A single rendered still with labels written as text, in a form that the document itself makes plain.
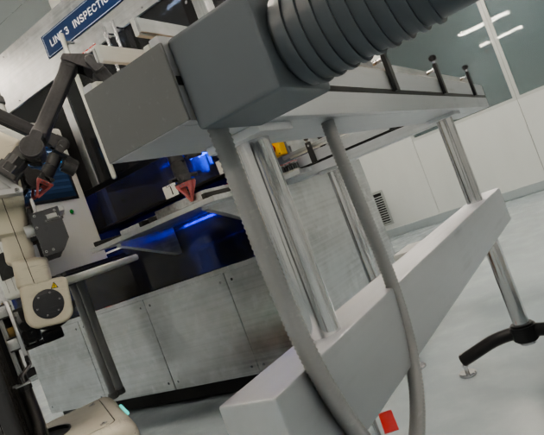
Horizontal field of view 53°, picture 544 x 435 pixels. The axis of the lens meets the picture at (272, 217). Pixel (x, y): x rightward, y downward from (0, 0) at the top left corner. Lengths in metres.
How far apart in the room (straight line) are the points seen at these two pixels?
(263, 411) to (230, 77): 0.34
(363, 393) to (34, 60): 2.74
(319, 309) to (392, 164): 6.19
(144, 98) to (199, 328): 2.15
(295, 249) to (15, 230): 1.54
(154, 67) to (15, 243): 1.62
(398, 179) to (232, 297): 4.64
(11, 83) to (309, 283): 2.81
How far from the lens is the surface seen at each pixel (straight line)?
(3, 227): 2.14
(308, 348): 0.61
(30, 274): 2.10
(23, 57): 3.27
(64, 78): 2.13
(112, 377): 2.90
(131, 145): 0.61
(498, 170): 6.63
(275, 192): 0.72
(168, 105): 0.57
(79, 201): 2.88
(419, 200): 6.85
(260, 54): 0.52
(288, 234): 0.72
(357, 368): 0.74
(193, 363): 2.78
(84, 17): 2.92
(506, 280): 1.85
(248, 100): 0.53
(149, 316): 2.87
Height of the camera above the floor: 0.72
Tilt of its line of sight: level
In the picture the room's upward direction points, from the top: 21 degrees counter-clockwise
